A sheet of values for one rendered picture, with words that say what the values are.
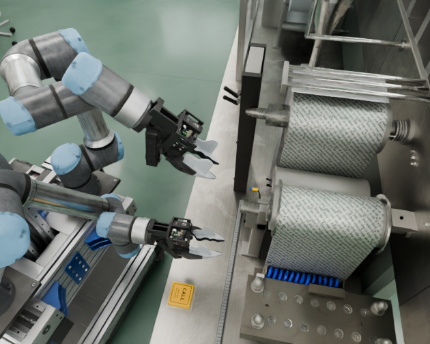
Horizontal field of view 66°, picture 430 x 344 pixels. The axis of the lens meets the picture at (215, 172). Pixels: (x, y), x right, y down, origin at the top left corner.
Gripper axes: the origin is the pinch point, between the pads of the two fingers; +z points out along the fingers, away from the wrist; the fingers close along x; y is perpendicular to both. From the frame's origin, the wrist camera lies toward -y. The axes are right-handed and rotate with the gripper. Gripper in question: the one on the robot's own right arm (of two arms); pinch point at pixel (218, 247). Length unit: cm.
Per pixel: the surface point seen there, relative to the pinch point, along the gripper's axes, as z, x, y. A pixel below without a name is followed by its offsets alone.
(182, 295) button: -9.4, -10.3, -16.6
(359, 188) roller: 35.6, 17.4, 14.3
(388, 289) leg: 64, 13, -40
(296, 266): 22.7, -0.2, -3.3
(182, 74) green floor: -75, 221, -110
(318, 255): 26.6, -0.2, 6.0
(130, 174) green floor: -83, 95, -109
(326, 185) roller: 26.9, 16.7, 14.2
